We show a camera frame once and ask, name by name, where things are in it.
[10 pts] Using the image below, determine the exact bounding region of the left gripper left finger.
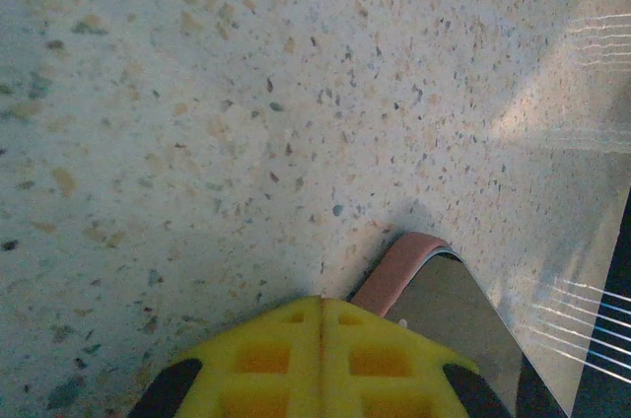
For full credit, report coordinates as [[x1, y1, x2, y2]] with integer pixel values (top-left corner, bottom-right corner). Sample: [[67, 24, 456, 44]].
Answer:
[[136, 295, 323, 418]]

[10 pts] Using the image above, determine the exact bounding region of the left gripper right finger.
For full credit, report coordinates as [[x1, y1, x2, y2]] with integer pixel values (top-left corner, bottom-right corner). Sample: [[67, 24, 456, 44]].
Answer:
[[320, 295, 513, 418]]

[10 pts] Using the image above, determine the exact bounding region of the pink-edged black phone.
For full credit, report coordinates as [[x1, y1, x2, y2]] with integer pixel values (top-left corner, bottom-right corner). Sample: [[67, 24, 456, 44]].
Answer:
[[387, 248, 526, 418]]

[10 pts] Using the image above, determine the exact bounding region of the red phone case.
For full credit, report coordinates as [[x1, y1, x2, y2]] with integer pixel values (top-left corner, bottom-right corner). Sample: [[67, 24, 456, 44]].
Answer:
[[350, 232, 462, 321]]

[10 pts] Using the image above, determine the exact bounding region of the lavender-edged black phone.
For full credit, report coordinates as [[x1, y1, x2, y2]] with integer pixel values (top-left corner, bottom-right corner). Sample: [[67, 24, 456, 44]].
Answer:
[[571, 185, 631, 418]]

